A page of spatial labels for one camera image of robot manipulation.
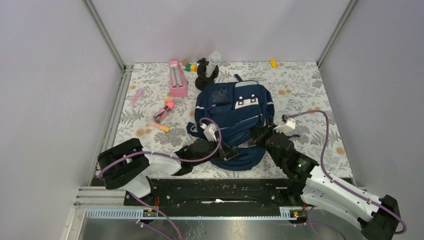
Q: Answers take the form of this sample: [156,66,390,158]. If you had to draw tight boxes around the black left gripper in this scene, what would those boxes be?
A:
[192,136,238,167]

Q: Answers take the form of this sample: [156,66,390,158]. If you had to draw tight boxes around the navy blue backpack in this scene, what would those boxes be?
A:
[186,80,276,171]

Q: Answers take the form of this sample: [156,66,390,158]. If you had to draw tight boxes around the pink-capped marker tube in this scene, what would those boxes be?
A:
[153,101,176,124]

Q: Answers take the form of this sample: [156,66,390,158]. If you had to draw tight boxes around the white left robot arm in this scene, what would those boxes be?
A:
[97,138,239,206]

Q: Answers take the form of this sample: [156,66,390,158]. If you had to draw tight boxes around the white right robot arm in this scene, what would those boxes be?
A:
[250,124,401,240]

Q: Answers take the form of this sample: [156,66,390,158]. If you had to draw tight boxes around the orange yellow highlighter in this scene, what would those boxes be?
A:
[149,122,170,133]

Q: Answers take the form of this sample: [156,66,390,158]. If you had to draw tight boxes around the yellow block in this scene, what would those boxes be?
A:
[269,59,278,68]

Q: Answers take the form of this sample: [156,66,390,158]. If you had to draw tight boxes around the black round stand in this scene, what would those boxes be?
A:
[195,61,219,91]

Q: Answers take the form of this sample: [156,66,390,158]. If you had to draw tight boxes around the pink rack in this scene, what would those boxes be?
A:
[169,60,189,98]

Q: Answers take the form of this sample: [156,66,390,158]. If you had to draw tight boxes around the white cylinder on stand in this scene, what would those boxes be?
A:
[205,51,221,78]

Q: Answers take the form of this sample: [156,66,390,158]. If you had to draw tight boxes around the green block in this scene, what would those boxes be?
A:
[184,64,192,72]

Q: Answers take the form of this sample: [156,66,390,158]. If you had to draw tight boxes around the purple block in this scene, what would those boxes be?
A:
[197,58,208,64]

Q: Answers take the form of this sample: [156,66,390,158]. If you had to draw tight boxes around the brown round block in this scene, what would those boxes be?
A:
[182,59,190,67]

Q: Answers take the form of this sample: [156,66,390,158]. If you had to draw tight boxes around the pink highlighter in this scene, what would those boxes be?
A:
[130,88,144,106]

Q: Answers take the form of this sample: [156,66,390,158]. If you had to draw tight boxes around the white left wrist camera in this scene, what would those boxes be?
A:
[200,123,219,142]

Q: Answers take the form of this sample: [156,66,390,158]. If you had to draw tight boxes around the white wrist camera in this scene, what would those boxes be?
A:
[200,123,219,142]
[273,118,296,134]

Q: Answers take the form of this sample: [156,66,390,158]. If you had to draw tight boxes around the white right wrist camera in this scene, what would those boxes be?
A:
[273,118,296,134]

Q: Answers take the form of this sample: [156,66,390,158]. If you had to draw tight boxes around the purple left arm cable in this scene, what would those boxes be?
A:
[98,117,223,240]

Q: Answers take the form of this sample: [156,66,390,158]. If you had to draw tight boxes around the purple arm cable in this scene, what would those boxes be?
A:
[98,117,223,240]
[281,110,408,240]

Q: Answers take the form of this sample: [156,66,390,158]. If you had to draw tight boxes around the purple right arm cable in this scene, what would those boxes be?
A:
[281,110,408,240]

